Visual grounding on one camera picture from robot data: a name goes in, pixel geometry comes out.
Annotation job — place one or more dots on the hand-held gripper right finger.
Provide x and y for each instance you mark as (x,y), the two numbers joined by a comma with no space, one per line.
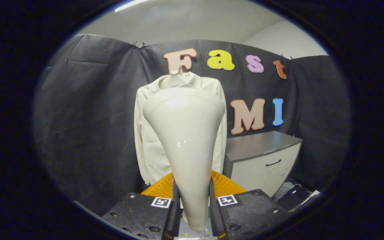
(213,216)

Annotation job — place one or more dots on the white paper sheet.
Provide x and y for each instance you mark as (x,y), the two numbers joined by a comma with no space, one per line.
(308,198)

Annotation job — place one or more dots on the cream button shirt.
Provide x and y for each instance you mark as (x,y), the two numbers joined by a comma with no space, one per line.
(148,150)

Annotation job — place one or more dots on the cream plastic hanger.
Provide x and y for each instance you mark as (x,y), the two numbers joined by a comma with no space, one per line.
(173,80)

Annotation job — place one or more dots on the black box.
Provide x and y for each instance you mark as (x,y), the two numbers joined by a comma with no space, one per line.
(292,198)

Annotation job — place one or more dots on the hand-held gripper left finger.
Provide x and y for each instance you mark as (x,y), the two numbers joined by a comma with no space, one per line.
(175,216)

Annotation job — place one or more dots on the white cabinet with grey top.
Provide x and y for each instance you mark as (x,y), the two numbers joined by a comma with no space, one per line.
(255,166)

